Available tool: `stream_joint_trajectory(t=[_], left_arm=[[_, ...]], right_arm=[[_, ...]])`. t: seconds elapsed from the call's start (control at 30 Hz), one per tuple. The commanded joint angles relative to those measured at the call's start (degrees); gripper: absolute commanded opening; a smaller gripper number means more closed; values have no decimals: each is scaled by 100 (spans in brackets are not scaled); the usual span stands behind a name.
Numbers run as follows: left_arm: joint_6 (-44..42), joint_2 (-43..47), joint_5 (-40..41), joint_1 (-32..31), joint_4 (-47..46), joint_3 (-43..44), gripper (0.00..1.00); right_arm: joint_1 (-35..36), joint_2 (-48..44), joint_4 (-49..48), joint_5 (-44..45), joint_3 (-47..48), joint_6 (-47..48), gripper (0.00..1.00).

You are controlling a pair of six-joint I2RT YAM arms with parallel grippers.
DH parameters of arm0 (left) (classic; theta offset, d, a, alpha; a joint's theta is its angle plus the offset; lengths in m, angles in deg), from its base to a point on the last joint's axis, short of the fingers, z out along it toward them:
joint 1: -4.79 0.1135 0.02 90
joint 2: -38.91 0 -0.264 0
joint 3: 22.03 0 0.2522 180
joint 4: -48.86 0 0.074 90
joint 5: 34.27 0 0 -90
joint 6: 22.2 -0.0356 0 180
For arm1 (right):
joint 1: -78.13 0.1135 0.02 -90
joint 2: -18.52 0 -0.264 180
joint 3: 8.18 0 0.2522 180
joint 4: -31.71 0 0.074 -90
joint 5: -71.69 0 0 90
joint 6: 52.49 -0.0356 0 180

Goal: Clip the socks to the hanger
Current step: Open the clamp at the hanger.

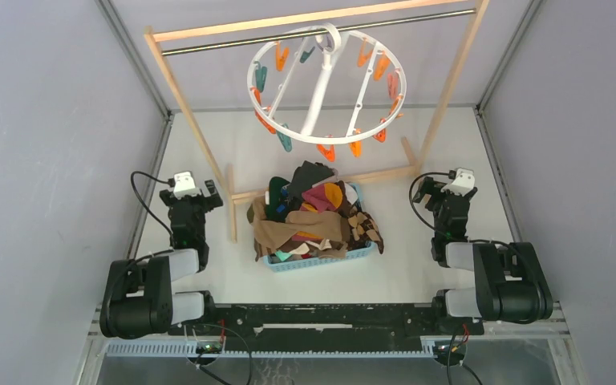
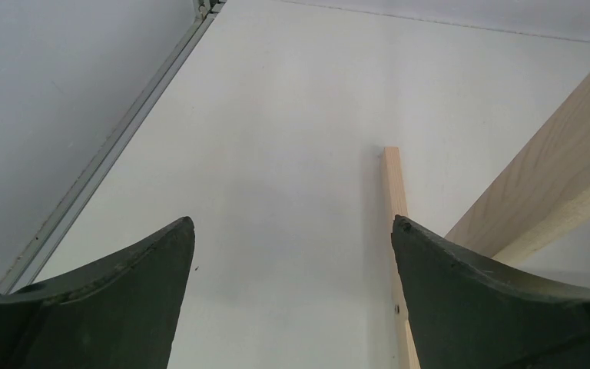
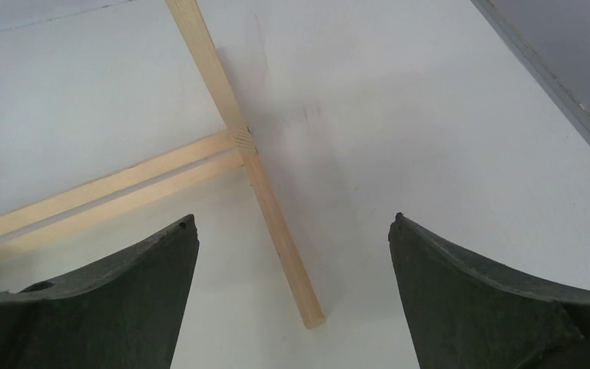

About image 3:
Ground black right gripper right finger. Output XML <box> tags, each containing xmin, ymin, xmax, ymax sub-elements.
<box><xmin>388</xmin><ymin>214</ymin><xmax>590</xmax><ymax>368</ymax></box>

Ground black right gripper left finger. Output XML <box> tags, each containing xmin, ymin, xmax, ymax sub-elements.
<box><xmin>0</xmin><ymin>214</ymin><xmax>199</xmax><ymax>368</ymax></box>

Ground wooden clothes rack frame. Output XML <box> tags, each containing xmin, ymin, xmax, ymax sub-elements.
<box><xmin>0</xmin><ymin>1</ymin><xmax>325</xmax><ymax>329</ymax></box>

